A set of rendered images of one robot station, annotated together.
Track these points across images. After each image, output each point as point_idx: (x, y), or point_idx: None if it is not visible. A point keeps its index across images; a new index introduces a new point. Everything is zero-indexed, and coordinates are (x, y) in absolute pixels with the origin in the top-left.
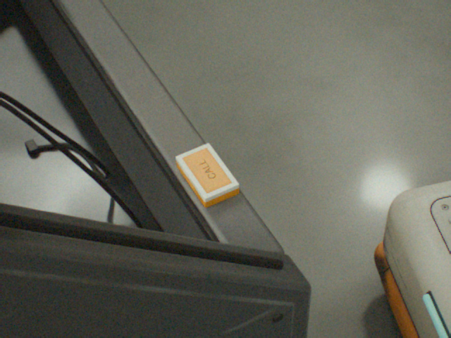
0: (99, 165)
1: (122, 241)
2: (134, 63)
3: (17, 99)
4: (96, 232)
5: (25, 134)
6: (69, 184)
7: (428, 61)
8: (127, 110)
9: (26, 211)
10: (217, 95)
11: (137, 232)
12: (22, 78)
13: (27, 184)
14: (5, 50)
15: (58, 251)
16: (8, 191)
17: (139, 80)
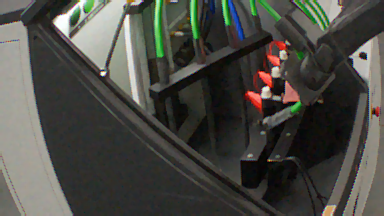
0: (323, 206)
1: (270, 213)
2: (346, 174)
3: (329, 177)
4: (264, 207)
5: (321, 190)
6: (316, 210)
7: None
8: (332, 188)
9: (250, 193)
10: None
11: (279, 214)
12: (336, 170)
13: (307, 206)
14: (340, 158)
15: (247, 206)
16: (301, 206)
17: (342, 180)
